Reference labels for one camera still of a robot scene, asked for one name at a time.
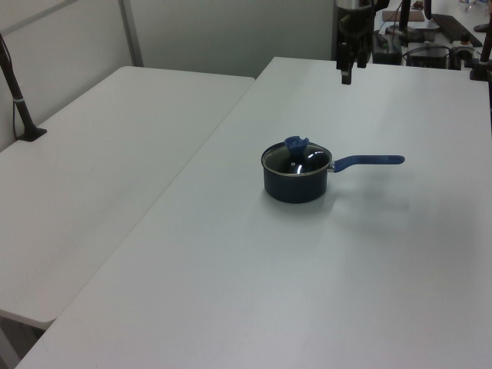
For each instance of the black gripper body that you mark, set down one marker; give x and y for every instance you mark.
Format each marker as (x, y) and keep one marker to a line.
(355, 25)

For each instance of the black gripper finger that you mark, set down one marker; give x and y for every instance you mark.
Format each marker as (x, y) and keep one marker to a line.
(346, 63)
(363, 54)

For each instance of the glass lid with blue knob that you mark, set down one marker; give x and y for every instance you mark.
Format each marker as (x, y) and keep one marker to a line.
(296, 144)

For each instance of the dark blue saucepan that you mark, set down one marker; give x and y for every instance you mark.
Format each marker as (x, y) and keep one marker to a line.
(294, 188)

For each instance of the black device with green light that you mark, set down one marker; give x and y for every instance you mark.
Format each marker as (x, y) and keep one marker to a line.
(384, 48)

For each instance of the black monitor stand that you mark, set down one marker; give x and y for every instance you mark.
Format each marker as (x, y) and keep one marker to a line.
(405, 32)

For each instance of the brown board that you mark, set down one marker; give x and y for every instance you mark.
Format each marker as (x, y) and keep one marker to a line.
(415, 15)

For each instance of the black electronics box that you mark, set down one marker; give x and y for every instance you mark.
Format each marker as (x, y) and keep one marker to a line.
(426, 57)

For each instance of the black keyboard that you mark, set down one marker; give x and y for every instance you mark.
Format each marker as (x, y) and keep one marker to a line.
(453, 25)

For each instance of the white side table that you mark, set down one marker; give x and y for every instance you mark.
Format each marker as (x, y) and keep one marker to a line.
(96, 165)

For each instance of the black clamp mount with pole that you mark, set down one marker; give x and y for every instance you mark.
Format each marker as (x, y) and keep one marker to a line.
(480, 71)

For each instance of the black camera stand pole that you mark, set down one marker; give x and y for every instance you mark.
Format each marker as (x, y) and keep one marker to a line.
(23, 111)

